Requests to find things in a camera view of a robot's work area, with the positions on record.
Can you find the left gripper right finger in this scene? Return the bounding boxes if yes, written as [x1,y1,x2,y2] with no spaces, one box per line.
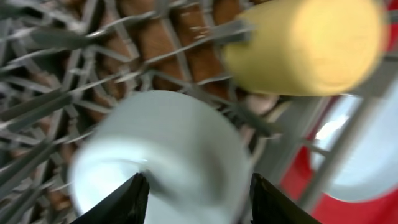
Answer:
[249,173,320,224]

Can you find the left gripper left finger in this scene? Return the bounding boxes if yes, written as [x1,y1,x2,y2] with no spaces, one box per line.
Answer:
[72,173,150,224]

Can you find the light green small plate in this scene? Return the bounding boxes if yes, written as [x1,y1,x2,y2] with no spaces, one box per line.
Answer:
[68,90,252,224]

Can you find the light blue plate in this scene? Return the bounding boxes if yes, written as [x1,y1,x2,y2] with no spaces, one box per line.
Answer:
[300,80,397,206]

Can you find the yellow plastic cup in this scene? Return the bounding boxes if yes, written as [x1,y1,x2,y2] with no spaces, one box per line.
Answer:
[223,0,389,96]

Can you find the grey plastic dishwasher rack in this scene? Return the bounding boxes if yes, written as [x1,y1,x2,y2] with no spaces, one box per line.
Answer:
[0,0,398,224]

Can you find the red plastic tray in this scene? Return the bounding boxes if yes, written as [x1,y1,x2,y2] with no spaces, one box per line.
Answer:
[279,1,397,223]

